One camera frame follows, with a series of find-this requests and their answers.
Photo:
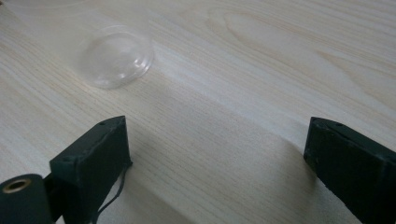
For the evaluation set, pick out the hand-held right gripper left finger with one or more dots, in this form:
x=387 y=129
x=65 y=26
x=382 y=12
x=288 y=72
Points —
x=90 y=165

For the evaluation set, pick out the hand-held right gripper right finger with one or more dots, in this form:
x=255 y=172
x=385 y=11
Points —
x=355 y=161

